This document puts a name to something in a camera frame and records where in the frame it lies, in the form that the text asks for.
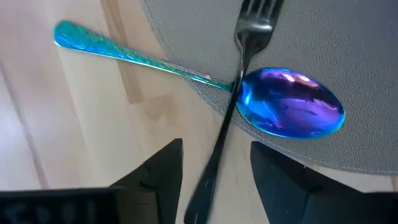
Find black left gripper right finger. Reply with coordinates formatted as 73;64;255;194
250;141;398;224

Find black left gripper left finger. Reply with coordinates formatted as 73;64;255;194
0;138;184;224

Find iridescent metal spoon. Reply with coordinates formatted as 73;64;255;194
52;19;347;140

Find black metal fork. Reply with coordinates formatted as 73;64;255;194
183;0;285;224

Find grey round placemat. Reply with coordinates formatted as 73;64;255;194
139;0;398;177

